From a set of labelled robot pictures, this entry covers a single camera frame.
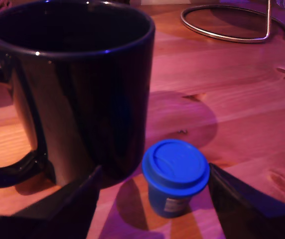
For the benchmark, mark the blue coffee capsule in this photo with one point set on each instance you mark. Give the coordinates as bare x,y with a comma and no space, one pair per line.
175,171

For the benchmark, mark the cork globe on metal stand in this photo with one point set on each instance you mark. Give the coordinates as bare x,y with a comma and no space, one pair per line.
269,20

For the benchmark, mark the black ceramic mug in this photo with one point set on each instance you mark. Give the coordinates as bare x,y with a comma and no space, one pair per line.
82,99

